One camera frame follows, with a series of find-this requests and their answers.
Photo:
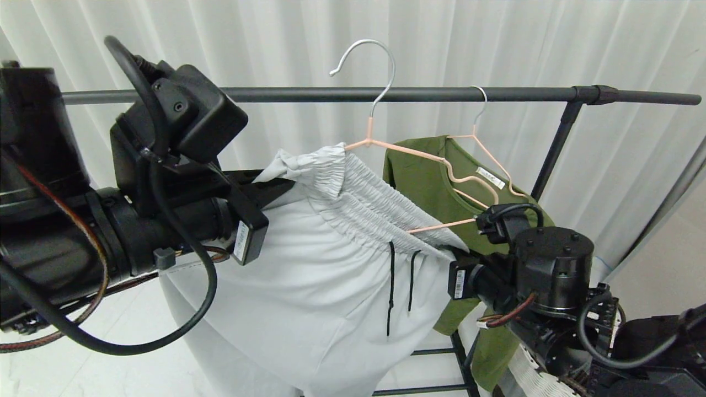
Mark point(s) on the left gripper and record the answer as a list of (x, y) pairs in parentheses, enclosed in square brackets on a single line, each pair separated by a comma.
[(132, 234)]

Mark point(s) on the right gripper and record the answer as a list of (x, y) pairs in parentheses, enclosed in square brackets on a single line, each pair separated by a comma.
[(488, 284)]

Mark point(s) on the pale grey shorts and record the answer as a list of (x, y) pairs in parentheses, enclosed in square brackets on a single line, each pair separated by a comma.
[(309, 286)]

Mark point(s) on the pink clothes hanger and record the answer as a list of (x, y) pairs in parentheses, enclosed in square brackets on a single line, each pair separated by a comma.
[(368, 132), (474, 136)]

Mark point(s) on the green long-sleeved shirt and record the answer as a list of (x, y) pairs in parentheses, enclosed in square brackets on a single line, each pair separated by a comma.
[(424, 176)]

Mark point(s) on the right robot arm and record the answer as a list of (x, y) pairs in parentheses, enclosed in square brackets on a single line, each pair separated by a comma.
[(551, 259)]

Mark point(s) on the white laundry basket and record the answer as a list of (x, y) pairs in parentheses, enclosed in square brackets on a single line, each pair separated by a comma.
[(532, 383)]

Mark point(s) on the black clothes rack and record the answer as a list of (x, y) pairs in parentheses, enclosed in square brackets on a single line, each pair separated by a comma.
[(441, 94)]

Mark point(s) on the white curtain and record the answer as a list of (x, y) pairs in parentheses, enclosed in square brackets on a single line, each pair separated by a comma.
[(496, 44)]

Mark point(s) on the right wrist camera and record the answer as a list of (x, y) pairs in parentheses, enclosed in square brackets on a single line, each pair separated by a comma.
[(504, 229)]

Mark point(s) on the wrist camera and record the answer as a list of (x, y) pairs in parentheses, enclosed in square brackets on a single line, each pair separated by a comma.
[(204, 116), (504, 229)]

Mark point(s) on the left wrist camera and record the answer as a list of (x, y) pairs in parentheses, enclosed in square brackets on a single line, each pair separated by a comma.
[(204, 116)]

